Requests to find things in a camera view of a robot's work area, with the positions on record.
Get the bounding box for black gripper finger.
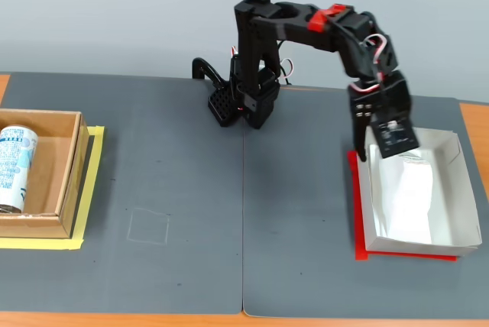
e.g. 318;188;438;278
351;112;374;163

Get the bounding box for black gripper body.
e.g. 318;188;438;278
346;70;414;131

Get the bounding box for white sandwich package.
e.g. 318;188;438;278
375;152;436;246

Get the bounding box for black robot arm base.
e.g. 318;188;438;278
207;69;282;130

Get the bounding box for gray paper box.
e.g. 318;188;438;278
355;125;484;257

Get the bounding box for brown cardboard box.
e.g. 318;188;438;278
0;108;91;241

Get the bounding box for red paper sheet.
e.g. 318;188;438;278
346;150;458;264

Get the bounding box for dark gray table mat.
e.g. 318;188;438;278
0;71;246;315
242;85;489;320

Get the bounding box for red tape band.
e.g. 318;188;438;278
307;3;353;34

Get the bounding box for black table clamp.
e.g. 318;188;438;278
191;57;227;86

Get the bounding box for white blue printed can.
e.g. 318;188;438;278
0;125;40;215

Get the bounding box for black wrist camera board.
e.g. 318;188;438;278
368;117;420;160

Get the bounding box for red white servo wires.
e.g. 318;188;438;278
348;34;390;94
231;44;296;86

